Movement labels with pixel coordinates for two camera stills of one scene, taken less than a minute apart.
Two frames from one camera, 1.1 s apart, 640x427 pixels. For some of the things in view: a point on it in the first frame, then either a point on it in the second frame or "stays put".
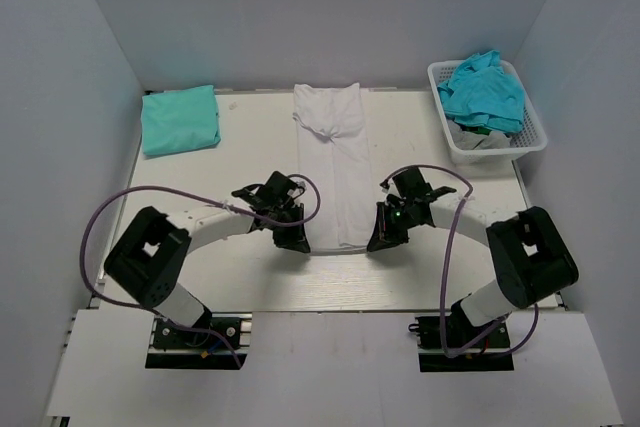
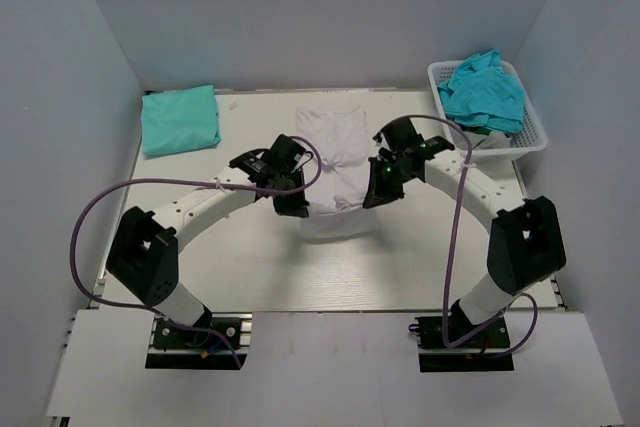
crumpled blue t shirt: (480, 91) stays put
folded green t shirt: (179, 120) stays put
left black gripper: (295, 240) to (294, 207)
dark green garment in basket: (475, 129) stays put
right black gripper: (384, 236) to (379, 194)
